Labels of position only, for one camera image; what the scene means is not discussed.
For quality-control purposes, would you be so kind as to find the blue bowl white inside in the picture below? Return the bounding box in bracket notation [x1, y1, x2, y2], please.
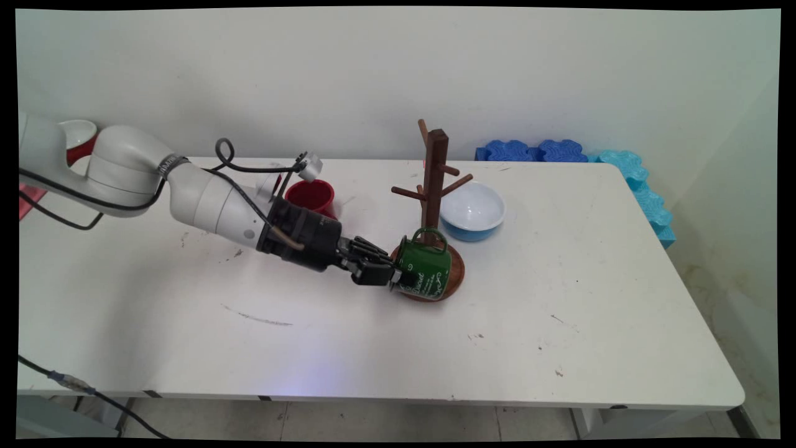
[439, 181, 506, 243]

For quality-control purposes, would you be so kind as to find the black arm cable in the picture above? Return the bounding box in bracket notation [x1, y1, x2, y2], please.
[19, 138, 307, 251]

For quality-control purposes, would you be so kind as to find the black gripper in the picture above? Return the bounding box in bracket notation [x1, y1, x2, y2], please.
[258, 198, 402, 287]

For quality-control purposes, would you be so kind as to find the dark blue foam mat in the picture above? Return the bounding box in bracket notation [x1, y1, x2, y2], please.
[476, 139, 539, 163]
[537, 139, 589, 164]

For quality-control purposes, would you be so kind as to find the light blue foam mat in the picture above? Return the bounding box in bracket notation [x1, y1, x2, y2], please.
[588, 149, 649, 190]
[631, 187, 676, 250]

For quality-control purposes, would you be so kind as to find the pink foam mat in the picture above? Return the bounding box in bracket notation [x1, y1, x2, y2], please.
[19, 187, 47, 220]

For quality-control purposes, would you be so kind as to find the green enamel mug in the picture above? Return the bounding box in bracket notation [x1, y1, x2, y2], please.
[393, 228, 451, 302]

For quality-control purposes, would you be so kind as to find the red bowl white inside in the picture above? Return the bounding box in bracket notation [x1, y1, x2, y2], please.
[57, 119, 99, 167]

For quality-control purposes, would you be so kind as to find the black floor cable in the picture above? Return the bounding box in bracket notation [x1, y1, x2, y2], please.
[17, 355, 172, 439]

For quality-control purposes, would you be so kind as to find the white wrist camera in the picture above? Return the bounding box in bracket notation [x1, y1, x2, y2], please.
[267, 152, 324, 201]

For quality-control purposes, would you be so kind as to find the brown wooden mug tree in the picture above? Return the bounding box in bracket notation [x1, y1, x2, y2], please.
[391, 119, 473, 304]

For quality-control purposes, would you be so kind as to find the grey table leg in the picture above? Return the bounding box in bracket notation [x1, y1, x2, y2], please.
[571, 407, 741, 440]

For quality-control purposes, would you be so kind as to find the red enamel mug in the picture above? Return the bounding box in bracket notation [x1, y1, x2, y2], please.
[285, 179, 338, 220]

